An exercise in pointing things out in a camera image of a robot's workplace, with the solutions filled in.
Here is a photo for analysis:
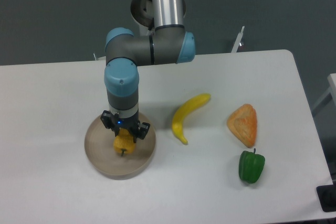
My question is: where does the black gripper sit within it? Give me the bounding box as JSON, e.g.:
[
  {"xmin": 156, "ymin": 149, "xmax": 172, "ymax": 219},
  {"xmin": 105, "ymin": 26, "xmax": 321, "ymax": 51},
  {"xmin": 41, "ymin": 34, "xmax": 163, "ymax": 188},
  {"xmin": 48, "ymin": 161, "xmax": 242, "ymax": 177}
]
[{"xmin": 100, "ymin": 110, "xmax": 151, "ymax": 143}]

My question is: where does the black device at table edge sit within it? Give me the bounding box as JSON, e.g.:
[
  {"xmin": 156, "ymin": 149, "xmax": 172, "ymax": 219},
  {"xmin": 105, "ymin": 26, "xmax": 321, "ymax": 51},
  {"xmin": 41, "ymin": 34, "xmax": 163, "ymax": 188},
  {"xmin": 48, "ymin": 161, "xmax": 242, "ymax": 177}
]
[{"xmin": 316, "ymin": 185, "xmax": 335, "ymax": 212}]

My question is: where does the white frame at right edge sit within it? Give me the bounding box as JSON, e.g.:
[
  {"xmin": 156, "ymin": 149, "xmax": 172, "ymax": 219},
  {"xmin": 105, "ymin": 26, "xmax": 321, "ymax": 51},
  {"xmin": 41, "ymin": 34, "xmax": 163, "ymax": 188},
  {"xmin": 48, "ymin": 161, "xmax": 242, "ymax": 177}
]
[{"xmin": 311, "ymin": 73, "xmax": 336, "ymax": 117}]

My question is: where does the orange triangular bread piece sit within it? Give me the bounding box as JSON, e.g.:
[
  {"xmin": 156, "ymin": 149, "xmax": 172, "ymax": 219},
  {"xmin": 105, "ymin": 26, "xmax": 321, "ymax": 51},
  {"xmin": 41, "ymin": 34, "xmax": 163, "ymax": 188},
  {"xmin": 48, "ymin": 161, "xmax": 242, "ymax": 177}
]
[{"xmin": 226, "ymin": 104, "xmax": 258, "ymax": 148}]

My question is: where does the beige round plate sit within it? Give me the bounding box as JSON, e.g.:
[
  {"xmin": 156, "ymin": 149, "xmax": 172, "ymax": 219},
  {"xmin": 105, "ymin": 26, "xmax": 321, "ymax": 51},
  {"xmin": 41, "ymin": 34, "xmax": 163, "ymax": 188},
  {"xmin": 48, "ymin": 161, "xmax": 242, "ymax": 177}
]
[{"xmin": 85, "ymin": 117, "xmax": 156, "ymax": 180}]

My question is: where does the green bell pepper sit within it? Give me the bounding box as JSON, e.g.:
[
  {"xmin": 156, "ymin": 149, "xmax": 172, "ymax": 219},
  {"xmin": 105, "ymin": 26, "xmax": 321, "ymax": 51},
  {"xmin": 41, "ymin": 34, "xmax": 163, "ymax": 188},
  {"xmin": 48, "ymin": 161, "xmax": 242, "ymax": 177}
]
[{"xmin": 238, "ymin": 149, "xmax": 266, "ymax": 184}]

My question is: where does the yellow banana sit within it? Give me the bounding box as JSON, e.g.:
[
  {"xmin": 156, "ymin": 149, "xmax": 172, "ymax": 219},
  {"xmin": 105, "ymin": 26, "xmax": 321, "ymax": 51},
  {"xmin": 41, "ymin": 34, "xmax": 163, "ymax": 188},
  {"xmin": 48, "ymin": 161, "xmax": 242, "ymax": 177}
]
[{"xmin": 171, "ymin": 93, "xmax": 211, "ymax": 145}]

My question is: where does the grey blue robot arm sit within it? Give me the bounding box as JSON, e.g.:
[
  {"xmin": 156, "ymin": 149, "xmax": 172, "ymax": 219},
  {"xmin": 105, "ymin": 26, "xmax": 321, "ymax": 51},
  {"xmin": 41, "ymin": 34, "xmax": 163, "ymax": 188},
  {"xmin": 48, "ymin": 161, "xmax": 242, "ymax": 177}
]
[{"xmin": 100, "ymin": 0, "xmax": 195, "ymax": 141}]

